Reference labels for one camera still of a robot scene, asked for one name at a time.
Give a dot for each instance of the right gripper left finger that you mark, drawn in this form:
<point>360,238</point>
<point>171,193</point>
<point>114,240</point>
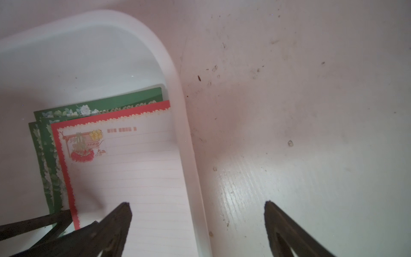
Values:
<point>106,238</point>

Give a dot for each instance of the white plastic storage tray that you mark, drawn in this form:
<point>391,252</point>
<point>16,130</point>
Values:
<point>87,57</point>

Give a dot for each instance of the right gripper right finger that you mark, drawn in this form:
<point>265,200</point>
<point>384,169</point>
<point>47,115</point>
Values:
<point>288,239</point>

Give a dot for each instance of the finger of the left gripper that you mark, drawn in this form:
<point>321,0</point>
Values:
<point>61,220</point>

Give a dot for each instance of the green bordered stationery sheet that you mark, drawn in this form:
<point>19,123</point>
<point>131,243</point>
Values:
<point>45,118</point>

